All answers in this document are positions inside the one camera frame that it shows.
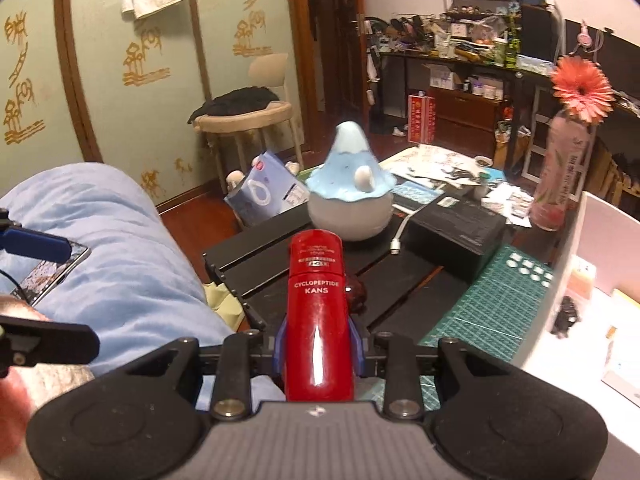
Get red printed box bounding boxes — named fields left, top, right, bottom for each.
left=407, top=94, right=437, bottom=145

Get white cable plug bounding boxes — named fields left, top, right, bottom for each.
left=390, top=212, right=416, bottom=256

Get white frame drawer unit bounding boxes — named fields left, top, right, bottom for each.
left=520, top=82, right=556, bottom=181

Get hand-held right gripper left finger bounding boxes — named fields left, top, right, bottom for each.
left=102, top=316, right=290, bottom=422

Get black slatted desktop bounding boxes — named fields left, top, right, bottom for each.
left=202, top=160, right=566, bottom=401

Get group of white round tablets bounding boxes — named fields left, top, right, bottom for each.
left=507, top=254, right=555, bottom=288

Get cluttered black shelf desk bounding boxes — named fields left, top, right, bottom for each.
left=365, top=0, right=566, bottom=171

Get black hair claw clip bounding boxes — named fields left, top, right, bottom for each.
left=552, top=296, right=581, bottom=336

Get wardrobe with green printed doors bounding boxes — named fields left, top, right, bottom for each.
left=0, top=0, right=311, bottom=206

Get pile of small printed packets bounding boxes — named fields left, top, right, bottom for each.
left=482, top=180, right=536, bottom=228

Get blue mountain-shaped humidifier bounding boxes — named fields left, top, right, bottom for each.
left=305, top=120, right=398, bottom=241

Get white cardboard storage box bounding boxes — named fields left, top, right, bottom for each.
left=512, top=191, right=640, bottom=480

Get blue white printed booklet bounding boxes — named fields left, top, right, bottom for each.
left=392, top=182, right=446, bottom=213

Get person's left forearm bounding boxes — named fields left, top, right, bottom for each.
left=0, top=294, right=96, bottom=480

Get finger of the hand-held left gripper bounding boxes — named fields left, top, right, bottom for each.
left=0, top=209, right=72, bottom=263
left=0, top=315, right=101, bottom=378

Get pink gerbera flower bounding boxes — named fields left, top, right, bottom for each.
left=550, top=56, right=616, bottom=125

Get black bookshelf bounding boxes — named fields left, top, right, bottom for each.
left=564, top=19, right=640, bottom=211

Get smartphone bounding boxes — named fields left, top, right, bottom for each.
left=22, top=240, right=92, bottom=307

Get light blue package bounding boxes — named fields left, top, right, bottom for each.
left=224, top=151, right=311, bottom=228

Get brown wooden cabinet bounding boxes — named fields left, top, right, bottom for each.
left=430, top=87, right=511, bottom=158

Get dark wooden door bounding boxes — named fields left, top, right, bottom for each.
left=300, top=0, right=371, bottom=136

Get black monitor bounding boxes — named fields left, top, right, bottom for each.
left=520, top=4, right=563, bottom=63

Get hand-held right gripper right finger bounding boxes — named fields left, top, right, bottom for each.
left=347, top=316, right=523, bottom=422

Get light blue blanket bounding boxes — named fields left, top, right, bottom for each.
left=0, top=162, right=286, bottom=411

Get pink headphones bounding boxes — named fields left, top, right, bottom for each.
left=575, top=20, right=606, bottom=53

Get black rectangular box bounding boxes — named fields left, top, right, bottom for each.
left=404, top=194, right=508, bottom=283

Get beige chair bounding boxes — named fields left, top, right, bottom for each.
left=192, top=52, right=306, bottom=196

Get green cutting mat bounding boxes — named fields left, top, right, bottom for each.
left=360, top=244, right=557, bottom=403

